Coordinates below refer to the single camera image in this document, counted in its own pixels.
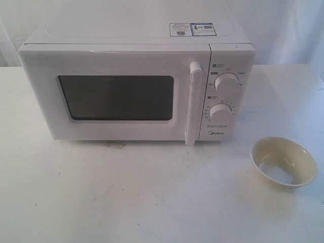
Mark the cream ceramic bowl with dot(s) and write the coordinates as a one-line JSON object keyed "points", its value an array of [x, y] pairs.
{"points": [[283, 162]]}

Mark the white microwave oven body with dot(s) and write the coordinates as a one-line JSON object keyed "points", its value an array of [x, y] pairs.
{"points": [[147, 23]]}

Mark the lower white control knob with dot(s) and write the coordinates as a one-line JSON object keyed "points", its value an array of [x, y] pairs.
{"points": [[220, 113]]}

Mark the white control knob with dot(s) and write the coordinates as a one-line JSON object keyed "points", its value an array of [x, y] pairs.
{"points": [[226, 82], [220, 113]]}

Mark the upper white control knob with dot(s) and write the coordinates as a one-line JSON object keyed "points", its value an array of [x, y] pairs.
{"points": [[226, 82]]}

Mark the right blue warning sticker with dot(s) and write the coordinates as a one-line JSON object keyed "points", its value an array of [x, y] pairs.
{"points": [[203, 29]]}

